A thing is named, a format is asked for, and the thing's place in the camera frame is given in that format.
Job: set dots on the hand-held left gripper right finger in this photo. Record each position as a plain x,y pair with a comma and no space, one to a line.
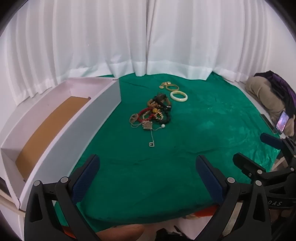
209,178

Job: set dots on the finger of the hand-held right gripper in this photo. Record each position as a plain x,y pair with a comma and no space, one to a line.
271,141
245,163

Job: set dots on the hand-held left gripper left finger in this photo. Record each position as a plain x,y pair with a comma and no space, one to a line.
86,178

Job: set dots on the white storage box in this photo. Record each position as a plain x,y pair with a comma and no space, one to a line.
69,139

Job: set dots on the smartphone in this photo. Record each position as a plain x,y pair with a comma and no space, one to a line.
282,121

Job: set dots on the orange patterned cloth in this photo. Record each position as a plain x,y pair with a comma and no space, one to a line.
203,212

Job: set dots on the green velvet cloth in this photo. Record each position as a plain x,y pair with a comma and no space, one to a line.
161,173

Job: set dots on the white jade bangle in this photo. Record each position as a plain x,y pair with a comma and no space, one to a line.
171,95

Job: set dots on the gold bangle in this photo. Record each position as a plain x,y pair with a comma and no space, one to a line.
167,87

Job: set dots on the white curtain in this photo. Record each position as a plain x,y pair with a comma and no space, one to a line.
185,34

